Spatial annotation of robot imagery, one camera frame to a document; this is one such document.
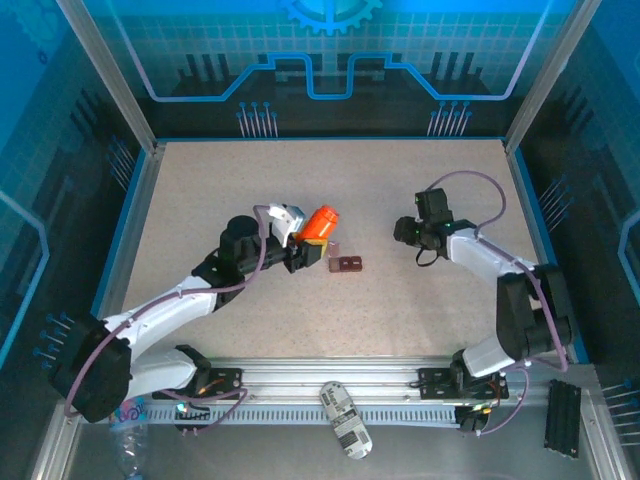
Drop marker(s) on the black right connector box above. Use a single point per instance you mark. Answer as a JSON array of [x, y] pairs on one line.
[[472, 422]]

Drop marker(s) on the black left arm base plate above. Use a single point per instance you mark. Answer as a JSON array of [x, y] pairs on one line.
[[225, 382]]

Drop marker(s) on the dark red pill organizer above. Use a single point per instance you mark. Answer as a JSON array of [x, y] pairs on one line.
[[350, 265]]

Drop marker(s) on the aluminium side rail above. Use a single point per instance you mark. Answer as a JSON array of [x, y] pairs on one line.
[[135, 220]]

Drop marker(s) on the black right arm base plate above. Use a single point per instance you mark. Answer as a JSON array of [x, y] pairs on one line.
[[432, 382]]

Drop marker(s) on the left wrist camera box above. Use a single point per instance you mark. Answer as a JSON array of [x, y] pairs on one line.
[[287, 220]]

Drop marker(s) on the black ridged bar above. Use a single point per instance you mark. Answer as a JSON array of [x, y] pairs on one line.
[[562, 417]]

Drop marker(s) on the black connector box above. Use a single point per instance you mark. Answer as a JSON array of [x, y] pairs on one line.
[[192, 425], [472, 422]]

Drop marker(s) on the orange pill bottle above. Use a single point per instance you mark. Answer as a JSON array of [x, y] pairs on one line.
[[320, 224]]

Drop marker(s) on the aluminium frame post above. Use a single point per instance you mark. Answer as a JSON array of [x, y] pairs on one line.
[[110, 75], [552, 75]]

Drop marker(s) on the white oval printed tag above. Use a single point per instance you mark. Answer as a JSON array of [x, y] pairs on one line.
[[345, 420]]

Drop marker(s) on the black left connector box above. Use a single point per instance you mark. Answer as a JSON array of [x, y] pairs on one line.
[[192, 425]]

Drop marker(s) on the clear plastic water bottle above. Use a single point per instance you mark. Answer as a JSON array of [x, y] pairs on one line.
[[127, 440]]

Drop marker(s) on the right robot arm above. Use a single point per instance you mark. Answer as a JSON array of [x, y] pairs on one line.
[[475, 250]]

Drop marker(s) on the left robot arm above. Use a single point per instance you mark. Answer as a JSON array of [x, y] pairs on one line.
[[165, 310]]

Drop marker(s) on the aluminium mounting rail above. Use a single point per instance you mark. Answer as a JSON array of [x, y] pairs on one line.
[[325, 370]]

